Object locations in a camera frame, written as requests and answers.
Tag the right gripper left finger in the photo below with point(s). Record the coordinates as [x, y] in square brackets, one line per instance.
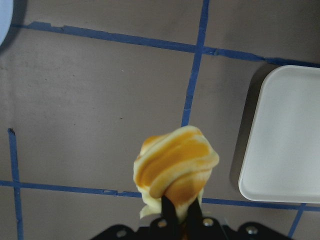
[169, 223]

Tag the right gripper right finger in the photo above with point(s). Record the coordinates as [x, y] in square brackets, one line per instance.
[194, 221]

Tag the orange striped bread roll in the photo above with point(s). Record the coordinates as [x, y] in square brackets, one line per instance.
[176, 165]

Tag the blue plate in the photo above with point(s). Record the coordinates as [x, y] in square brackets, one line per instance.
[6, 14]

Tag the white tray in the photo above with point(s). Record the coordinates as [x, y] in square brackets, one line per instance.
[282, 157]

